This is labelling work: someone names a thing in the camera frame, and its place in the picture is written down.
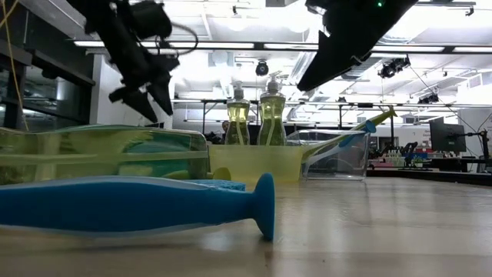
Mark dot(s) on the clear yellow-green soap bottle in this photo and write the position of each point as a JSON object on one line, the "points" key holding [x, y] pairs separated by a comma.
{"points": [[272, 115], [96, 154], [238, 115]]}

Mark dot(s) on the black ceiling spotlight cluster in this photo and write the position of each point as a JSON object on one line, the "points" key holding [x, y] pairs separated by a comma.
{"points": [[394, 66], [428, 99]]}

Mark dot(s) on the person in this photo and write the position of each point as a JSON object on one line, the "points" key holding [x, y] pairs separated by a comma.
{"points": [[225, 126]]}

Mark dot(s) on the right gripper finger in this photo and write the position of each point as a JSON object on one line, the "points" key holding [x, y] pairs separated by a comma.
{"points": [[338, 61]]}

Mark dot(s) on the black computer monitor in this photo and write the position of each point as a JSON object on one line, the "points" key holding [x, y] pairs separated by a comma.
{"points": [[447, 134]]}

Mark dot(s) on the clear plastic bin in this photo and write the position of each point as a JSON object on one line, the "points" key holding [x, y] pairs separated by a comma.
{"points": [[357, 154]]}

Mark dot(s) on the yellow translucent plastic bin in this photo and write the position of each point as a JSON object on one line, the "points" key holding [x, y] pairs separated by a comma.
{"points": [[253, 161]]}

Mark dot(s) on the silver air duct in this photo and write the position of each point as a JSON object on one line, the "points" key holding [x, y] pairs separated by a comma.
{"points": [[357, 73]]}

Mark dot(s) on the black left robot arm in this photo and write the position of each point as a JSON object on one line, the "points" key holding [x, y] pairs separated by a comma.
{"points": [[111, 31]]}

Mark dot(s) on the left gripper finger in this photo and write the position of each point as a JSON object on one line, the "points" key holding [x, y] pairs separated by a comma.
{"points": [[134, 102], [163, 92]]}

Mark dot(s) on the blue cellulose sponge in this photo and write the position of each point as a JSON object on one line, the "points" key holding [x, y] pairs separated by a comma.
{"points": [[227, 185]]}

